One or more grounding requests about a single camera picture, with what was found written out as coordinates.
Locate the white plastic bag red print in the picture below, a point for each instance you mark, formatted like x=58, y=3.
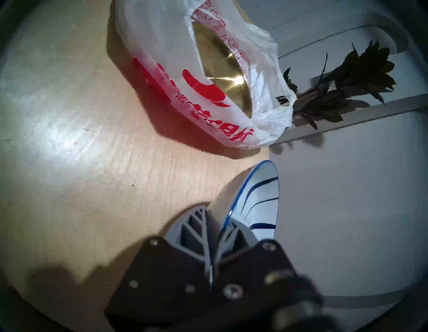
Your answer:
x=160, y=40

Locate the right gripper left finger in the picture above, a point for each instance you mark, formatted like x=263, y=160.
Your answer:
x=167, y=277

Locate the tall dark leafy plant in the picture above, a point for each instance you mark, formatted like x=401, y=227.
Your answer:
x=351, y=77

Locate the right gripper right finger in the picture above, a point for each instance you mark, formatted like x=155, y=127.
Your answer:
x=247, y=267

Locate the white plate dark stripes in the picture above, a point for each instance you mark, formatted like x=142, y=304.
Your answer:
x=264, y=190

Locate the round gold metal plate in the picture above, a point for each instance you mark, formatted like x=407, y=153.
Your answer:
x=220, y=63

